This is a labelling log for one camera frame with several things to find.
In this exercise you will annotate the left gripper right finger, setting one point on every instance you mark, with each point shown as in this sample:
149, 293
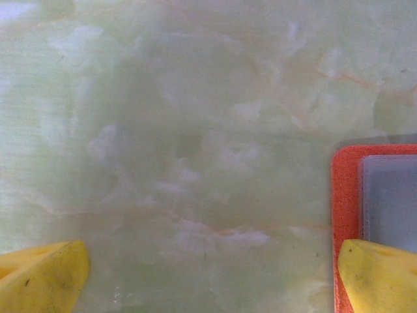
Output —
378, 280

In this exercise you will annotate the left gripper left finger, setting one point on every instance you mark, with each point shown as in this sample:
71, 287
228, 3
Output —
42, 280

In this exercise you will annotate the orange card holder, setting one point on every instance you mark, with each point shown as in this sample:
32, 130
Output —
345, 195

